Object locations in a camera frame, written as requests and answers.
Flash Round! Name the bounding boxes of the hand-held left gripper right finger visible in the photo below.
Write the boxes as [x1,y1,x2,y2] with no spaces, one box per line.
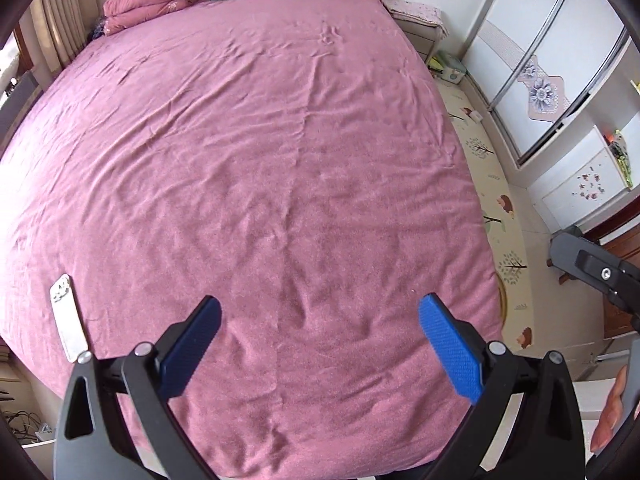
[418,293,586,480]

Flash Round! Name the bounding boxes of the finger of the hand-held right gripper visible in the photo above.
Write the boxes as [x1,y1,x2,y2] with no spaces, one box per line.
[550,226,640,308]

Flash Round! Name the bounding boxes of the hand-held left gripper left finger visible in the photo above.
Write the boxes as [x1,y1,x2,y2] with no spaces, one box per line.
[52,295,222,480]

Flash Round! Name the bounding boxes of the person's right hand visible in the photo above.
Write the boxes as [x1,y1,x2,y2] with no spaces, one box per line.
[590,365,635,454]

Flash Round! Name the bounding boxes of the brown wooden door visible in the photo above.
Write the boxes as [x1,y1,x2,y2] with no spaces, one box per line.
[585,220,640,342]

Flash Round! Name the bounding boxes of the white flower print cabinet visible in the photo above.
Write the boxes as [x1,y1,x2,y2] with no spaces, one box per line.
[530,127,634,234]

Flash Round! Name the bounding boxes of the colourful items on cabinet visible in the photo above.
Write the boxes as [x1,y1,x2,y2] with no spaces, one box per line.
[607,130,636,189]

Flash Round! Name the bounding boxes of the tree print play mat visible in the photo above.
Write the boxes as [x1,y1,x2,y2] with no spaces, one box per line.
[435,67,536,352]

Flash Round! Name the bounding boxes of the pink bed sheet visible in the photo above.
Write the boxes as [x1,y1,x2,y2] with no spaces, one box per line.
[0,0,506,479]

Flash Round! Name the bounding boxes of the white sliding door wardrobe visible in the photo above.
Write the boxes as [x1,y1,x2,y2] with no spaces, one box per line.
[462,0,640,167]

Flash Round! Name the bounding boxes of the colourful box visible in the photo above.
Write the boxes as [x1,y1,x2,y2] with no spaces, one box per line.
[427,52,469,84]

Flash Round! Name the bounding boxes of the nightstand with drawers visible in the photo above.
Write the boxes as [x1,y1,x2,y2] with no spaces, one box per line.
[380,0,451,64]

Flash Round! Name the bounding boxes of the floral pink cloth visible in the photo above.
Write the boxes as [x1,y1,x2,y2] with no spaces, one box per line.
[382,0,446,29]

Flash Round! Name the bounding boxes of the folded pink quilt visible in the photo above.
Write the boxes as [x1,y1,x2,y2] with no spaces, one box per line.
[102,0,214,36]

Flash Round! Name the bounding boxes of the beige curtain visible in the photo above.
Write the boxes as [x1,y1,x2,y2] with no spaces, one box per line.
[30,0,102,72]

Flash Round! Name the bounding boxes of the tangled cables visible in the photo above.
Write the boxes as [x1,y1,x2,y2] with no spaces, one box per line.
[0,407,57,444]

